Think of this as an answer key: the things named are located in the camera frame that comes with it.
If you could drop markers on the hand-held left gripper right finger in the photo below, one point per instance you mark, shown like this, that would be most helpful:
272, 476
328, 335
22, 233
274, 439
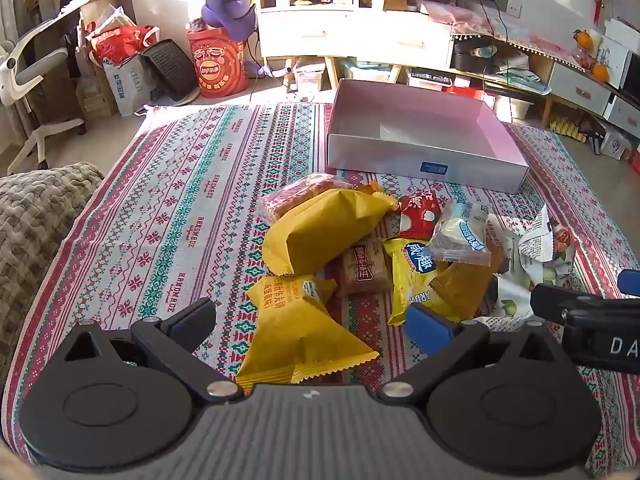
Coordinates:
430, 330

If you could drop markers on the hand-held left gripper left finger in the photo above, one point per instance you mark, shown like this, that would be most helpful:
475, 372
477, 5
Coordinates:
195, 320

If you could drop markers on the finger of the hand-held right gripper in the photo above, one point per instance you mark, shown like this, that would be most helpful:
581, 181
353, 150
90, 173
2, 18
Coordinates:
550, 302
630, 281

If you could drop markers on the white green packet red label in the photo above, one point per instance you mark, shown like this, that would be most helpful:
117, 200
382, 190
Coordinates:
510, 305

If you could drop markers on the yellow snack packet blue label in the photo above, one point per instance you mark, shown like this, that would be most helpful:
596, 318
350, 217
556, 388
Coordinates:
410, 280

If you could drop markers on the golden brown snack packet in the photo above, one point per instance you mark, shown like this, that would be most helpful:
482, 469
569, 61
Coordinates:
465, 285

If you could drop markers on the white green snack packet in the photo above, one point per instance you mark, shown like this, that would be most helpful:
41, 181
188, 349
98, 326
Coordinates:
540, 245

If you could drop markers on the brown biscuit packet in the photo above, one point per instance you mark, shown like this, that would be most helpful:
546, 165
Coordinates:
362, 267

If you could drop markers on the white blue snack packet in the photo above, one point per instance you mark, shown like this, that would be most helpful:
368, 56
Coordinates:
460, 235

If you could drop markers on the yellow snack packet brown print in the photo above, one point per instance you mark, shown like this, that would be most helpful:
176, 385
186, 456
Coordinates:
300, 335

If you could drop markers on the red white snack packet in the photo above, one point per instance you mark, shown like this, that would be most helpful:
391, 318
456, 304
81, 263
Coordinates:
417, 215

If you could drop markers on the large plain yellow snack packet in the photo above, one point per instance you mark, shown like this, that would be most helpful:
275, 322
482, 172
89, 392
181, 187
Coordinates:
320, 230

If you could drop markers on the clear packet of reddish cakes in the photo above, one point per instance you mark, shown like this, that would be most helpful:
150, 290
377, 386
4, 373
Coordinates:
290, 195

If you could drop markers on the pink white cardboard box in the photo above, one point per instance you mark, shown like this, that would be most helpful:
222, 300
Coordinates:
400, 110

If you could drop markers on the patterned woven tablecloth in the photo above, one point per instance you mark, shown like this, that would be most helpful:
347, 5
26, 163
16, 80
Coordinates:
175, 210

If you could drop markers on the yellow egg tray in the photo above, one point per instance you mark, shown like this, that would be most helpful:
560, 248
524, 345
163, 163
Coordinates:
567, 129

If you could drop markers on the grey knitted blanket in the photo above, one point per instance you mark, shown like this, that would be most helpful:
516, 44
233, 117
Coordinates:
35, 220

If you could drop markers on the white drawer cabinet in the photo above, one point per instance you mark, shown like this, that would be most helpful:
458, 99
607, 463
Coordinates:
580, 90

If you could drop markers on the orange fruit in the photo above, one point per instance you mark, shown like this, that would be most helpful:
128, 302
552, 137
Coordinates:
600, 72
582, 40

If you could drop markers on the white paper bag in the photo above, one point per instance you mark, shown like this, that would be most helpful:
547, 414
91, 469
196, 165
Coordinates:
125, 90

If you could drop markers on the black plastic basket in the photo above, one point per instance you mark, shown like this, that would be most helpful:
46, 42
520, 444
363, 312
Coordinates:
170, 67

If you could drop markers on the red cylindrical bucket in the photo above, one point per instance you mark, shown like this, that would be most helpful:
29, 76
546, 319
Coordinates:
217, 65

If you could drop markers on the clear storage box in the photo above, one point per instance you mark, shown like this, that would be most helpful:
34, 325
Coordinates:
310, 77

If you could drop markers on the pink table runner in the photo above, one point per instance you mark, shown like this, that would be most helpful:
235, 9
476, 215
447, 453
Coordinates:
480, 22

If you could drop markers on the red plastic bag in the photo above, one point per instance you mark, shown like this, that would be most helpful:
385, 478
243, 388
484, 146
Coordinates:
115, 42

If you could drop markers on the white office chair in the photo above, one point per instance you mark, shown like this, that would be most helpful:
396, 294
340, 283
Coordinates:
30, 70

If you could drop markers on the wooden shelf cabinet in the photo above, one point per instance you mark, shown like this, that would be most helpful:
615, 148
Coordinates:
310, 30

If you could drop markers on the purple plush toy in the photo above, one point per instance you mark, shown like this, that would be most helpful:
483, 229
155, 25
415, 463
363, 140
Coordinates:
225, 0

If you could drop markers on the wooden desk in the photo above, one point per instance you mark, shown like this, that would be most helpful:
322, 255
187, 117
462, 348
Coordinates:
100, 0

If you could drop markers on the wall socket strip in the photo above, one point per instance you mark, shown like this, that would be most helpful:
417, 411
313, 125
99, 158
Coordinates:
495, 0

